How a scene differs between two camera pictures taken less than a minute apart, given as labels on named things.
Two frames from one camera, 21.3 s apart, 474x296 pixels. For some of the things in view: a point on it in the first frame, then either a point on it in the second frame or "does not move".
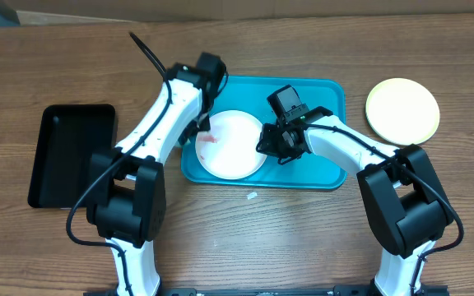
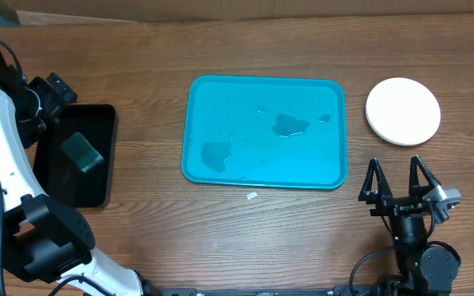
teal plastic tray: x=250 y=95 does not move
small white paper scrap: x=252 y=195 does not move
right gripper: x=268 y=147 → x=393 y=203
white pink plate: x=228 y=150 → x=402 y=111
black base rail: x=280 y=290 does not move
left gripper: x=204 y=125 → x=56 y=103
